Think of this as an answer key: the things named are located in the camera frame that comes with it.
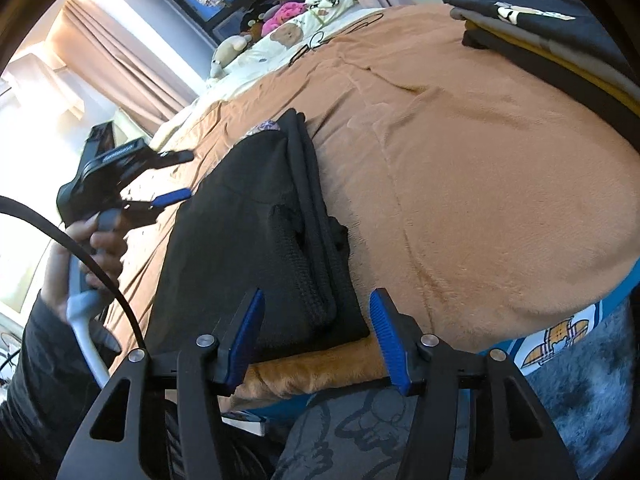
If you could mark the mustard yellow folded garment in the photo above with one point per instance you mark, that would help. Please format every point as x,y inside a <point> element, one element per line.
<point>600,81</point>

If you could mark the plain black folded garment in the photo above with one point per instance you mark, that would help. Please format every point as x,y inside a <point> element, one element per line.
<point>525,60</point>

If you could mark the grey fluffy rug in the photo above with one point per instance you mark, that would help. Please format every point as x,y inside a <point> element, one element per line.
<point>590,400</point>

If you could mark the black ribbed garment floral trim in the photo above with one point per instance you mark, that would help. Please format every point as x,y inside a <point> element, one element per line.
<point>225,240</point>

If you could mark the stack of folded dark clothes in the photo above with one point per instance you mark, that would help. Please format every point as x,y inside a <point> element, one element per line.
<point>550,10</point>

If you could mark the dark cover book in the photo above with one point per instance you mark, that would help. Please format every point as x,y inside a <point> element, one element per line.
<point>245,419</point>

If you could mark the cream blanket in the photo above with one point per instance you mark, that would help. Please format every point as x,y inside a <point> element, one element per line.
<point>225,87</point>

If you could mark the beige plush toy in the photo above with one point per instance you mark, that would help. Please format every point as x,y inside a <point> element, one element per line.
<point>227,50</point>

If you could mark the person's left forearm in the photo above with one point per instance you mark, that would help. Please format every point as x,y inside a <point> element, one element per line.
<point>40,370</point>

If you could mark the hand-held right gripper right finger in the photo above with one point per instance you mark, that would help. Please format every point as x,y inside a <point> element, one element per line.
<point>387,340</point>

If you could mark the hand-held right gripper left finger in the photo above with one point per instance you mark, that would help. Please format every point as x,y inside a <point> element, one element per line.
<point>245,340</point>

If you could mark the blue printed bedsheet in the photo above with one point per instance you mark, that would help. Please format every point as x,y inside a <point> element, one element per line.
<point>607,312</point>

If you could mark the grey folded garment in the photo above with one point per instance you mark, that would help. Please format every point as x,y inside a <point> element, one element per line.
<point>590,62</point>

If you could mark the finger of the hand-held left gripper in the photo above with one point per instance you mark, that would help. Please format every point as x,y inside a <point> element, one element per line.
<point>172,196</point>
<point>175,158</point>

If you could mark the bear printed cream cloth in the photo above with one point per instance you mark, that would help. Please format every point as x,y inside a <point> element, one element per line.
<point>320,10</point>

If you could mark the orange blanket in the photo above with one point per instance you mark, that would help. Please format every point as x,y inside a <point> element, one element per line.
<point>475,185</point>

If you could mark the person's left hand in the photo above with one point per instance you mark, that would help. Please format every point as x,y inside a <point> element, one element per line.
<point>107,255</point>

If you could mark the person's grey printed pants leg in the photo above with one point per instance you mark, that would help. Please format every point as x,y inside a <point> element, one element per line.
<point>350,440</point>

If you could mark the pink cloth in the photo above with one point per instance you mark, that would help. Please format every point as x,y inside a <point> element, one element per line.
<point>285,15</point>

